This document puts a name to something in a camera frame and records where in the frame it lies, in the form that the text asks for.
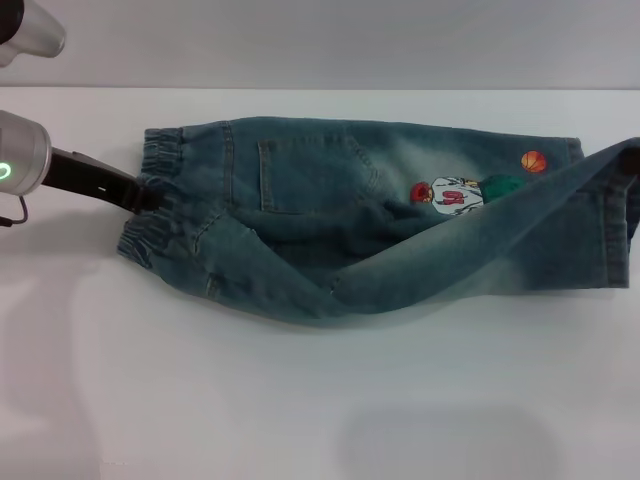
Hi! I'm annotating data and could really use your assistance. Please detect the blue denim shorts with print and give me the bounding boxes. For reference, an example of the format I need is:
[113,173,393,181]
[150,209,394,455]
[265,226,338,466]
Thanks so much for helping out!
[115,115,640,332]

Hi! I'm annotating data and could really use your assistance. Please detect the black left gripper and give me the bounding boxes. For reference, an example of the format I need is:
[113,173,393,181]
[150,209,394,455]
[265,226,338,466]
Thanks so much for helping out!
[41,146,164,217]

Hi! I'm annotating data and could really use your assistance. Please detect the left arm cable with plug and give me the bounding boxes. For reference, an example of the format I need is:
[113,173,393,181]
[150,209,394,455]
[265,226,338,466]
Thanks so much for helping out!
[0,194,29,227]

